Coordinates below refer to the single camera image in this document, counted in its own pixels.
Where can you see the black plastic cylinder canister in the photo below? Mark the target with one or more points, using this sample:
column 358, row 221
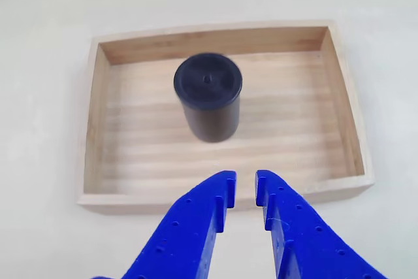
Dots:
column 209, row 96

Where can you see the shallow wooden box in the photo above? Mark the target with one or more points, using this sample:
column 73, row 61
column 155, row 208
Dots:
column 294, row 128

